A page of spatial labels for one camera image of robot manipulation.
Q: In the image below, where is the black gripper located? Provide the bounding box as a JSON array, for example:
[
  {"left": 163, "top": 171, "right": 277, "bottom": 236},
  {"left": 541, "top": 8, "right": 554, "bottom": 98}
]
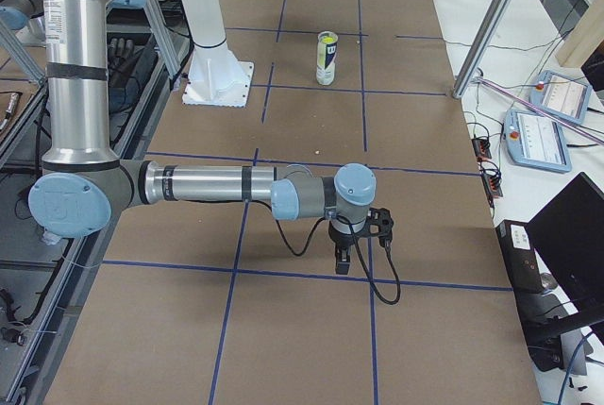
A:
[{"left": 328, "top": 220, "right": 367, "bottom": 276}]

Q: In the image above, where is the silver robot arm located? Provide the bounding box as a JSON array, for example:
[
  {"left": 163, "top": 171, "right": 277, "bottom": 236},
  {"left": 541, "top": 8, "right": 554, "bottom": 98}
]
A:
[{"left": 28, "top": 0, "right": 379, "bottom": 274}]

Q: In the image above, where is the clear tennis ball can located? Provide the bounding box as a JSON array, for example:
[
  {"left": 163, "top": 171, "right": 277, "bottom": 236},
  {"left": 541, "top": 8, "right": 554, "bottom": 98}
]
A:
[{"left": 316, "top": 31, "right": 338, "bottom": 86}]

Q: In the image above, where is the brown cardboard table cover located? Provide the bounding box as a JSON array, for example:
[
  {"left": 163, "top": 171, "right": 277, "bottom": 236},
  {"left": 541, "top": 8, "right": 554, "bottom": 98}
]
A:
[{"left": 42, "top": 0, "right": 543, "bottom": 405}]

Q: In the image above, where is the orange connector block near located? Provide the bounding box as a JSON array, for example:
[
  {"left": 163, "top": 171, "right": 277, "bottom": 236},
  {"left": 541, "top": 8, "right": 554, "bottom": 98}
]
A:
[{"left": 480, "top": 165, "right": 503, "bottom": 201}]

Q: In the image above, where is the orange connector block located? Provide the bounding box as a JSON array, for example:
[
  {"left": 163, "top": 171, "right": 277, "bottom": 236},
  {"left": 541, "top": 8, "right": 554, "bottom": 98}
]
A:
[
  {"left": 480, "top": 165, "right": 503, "bottom": 201},
  {"left": 471, "top": 122, "right": 492, "bottom": 160}
]

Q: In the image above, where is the black computer box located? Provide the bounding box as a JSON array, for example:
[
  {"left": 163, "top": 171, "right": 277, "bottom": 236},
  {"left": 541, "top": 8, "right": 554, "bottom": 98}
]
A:
[{"left": 495, "top": 220, "right": 545, "bottom": 294}]

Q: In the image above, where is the orange connector block far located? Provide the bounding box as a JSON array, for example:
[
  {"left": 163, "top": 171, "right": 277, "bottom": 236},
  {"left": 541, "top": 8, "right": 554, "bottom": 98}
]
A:
[{"left": 471, "top": 122, "right": 492, "bottom": 160}]

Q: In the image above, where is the near teach pendant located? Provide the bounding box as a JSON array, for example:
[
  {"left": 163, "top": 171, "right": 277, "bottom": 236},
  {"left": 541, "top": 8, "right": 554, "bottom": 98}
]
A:
[{"left": 504, "top": 109, "right": 572, "bottom": 173}]

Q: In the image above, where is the teach pendant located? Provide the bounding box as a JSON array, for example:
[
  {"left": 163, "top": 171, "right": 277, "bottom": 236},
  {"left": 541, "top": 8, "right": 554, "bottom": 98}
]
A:
[
  {"left": 529, "top": 70, "right": 593, "bottom": 124},
  {"left": 504, "top": 109, "right": 572, "bottom": 173}
]

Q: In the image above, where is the black monitor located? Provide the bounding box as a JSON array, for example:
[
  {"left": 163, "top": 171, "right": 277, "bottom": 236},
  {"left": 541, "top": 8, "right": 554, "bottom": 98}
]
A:
[{"left": 527, "top": 172, "right": 603, "bottom": 303}]

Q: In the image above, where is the far teach pendant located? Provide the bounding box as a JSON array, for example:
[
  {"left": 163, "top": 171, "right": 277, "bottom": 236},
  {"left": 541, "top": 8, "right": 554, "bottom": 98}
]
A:
[{"left": 529, "top": 70, "right": 593, "bottom": 124}]

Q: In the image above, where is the wooden board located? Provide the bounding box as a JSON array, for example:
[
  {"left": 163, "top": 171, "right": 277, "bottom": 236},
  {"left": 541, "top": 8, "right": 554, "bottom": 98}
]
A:
[{"left": 556, "top": 0, "right": 604, "bottom": 68}]

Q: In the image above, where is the black camera cable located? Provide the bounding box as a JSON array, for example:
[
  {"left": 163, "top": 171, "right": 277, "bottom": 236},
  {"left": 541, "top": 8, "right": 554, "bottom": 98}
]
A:
[{"left": 272, "top": 201, "right": 403, "bottom": 305}]

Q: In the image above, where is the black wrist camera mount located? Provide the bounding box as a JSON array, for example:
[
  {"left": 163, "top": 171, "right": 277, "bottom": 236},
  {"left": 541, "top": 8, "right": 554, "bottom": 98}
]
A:
[{"left": 360, "top": 208, "right": 394, "bottom": 249}]

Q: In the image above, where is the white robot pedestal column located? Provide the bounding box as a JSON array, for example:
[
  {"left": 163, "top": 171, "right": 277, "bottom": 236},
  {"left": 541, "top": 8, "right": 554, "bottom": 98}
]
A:
[{"left": 181, "top": 0, "right": 254, "bottom": 108}]

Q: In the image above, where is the aluminium frame post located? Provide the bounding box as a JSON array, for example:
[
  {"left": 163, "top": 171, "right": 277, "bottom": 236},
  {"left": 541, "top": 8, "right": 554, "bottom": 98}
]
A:
[{"left": 452, "top": 0, "right": 511, "bottom": 99}]

